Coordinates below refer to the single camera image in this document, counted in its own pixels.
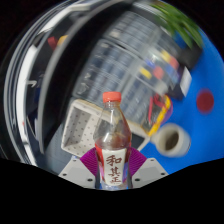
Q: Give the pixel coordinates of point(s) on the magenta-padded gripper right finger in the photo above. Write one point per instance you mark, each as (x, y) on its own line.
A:
(147, 171)

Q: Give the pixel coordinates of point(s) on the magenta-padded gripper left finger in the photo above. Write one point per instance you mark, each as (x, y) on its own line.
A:
(77, 171)

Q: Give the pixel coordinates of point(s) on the clear red-capped drink bottle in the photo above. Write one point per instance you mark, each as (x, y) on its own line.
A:
(112, 166)

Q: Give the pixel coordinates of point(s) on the white polka-dot fabric bin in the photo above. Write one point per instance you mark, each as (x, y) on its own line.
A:
(78, 130)

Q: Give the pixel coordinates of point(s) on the grey-white ceramic mug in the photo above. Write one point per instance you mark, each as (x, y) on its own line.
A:
(181, 146)

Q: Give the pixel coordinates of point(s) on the yellow multimeter with red leads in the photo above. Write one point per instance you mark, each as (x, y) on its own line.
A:
(160, 115)

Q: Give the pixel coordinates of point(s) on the grey small-parts drawer cabinet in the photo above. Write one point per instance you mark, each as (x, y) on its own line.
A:
(138, 100)
(100, 71)
(133, 31)

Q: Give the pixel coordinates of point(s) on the flat round red coaster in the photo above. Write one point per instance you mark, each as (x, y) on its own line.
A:
(205, 101)

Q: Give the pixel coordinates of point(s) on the small black white-labelled box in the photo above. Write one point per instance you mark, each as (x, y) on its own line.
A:
(185, 81)

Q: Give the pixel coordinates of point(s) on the black flat case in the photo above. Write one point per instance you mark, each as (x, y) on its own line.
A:
(190, 55)

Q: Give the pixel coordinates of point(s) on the green potted plant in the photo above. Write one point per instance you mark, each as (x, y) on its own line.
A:
(178, 21)

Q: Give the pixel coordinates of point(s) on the black wall shelf unit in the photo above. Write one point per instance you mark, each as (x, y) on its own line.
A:
(66, 66)

